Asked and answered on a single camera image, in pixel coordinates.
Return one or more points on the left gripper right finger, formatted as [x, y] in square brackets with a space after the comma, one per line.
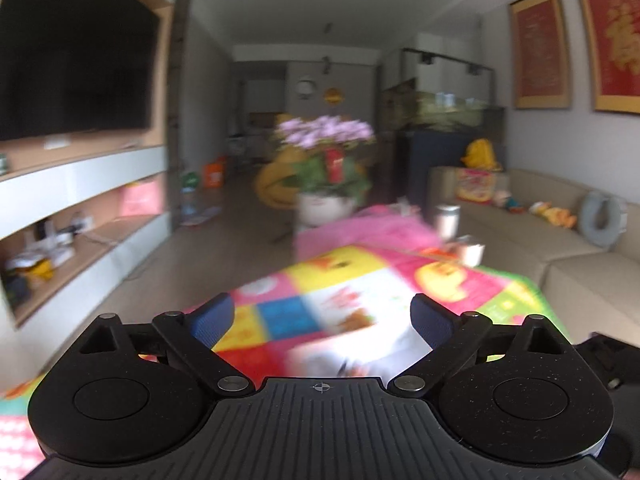
[454, 341]

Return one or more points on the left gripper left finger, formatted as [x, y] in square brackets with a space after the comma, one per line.
[191, 338]

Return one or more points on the silver metal cup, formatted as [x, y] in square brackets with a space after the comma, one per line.
[446, 221]

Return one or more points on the beige sofa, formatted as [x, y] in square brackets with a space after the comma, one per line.
[590, 289]

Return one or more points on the grey neck pillow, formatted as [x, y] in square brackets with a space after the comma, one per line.
[602, 219]

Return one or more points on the pink gift bag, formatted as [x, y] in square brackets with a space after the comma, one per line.
[141, 199]

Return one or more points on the pink snack box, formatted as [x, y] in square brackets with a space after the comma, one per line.
[475, 186]

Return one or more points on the orange paper bag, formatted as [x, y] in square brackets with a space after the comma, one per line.
[213, 173]

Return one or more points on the white wooden tv cabinet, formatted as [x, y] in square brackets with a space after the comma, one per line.
[57, 178]

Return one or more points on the yellow plush toy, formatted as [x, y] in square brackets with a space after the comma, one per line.
[480, 155]

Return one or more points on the pink orchid flower pot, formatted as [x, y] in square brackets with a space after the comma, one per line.
[329, 181]

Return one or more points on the glass fish tank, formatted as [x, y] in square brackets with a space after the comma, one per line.
[437, 91]

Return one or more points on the left red calligraphy scroll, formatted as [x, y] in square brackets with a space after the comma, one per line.
[541, 59]

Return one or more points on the red calligraphy scroll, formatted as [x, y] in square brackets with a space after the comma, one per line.
[541, 59]
[612, 28]

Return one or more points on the right red calligraphy scroll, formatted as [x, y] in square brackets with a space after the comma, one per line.
[612, 28]

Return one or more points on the black wall television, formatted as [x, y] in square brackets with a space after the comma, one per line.
[76, 65]

